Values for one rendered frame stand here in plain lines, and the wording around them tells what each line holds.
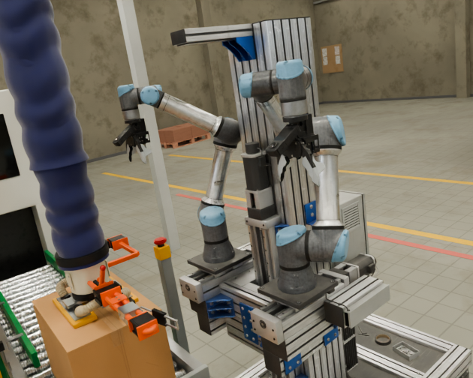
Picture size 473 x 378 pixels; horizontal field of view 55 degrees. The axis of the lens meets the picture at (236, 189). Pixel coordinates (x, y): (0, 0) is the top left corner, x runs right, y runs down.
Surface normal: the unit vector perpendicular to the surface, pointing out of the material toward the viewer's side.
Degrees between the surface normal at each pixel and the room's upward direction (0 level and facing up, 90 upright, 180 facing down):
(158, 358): 90
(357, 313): 90
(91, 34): 90
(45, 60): 80
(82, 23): 90
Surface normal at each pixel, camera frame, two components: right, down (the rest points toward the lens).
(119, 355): 0.58, 0.12
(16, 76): -0.26, 0.15
